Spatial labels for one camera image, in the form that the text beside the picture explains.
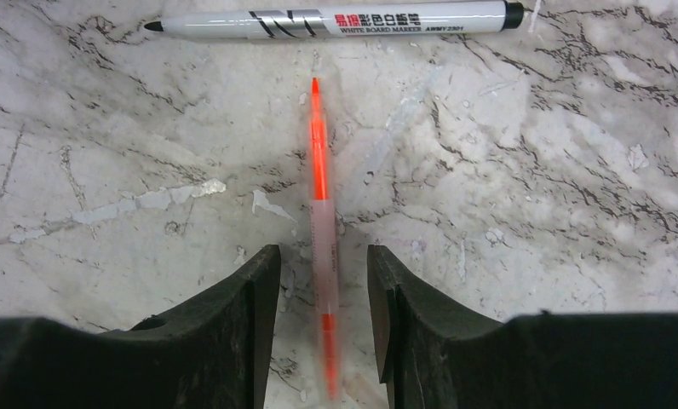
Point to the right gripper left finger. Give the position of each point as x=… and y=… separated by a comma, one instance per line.
x=211, y=351

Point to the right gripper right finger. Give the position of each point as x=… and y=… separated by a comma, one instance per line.
x=433, y=352

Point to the orange highlighter pen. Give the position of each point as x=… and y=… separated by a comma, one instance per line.
x=324, y=245

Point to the white board marker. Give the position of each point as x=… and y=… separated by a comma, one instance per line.
x=357, y=20

